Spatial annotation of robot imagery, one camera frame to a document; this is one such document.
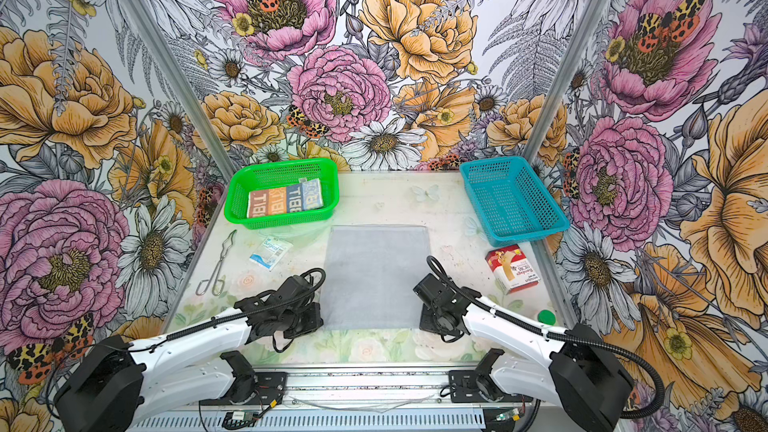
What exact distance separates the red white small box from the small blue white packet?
672 millimetres

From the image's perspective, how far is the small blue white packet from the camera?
984 mm

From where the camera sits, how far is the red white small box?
2.99 feet
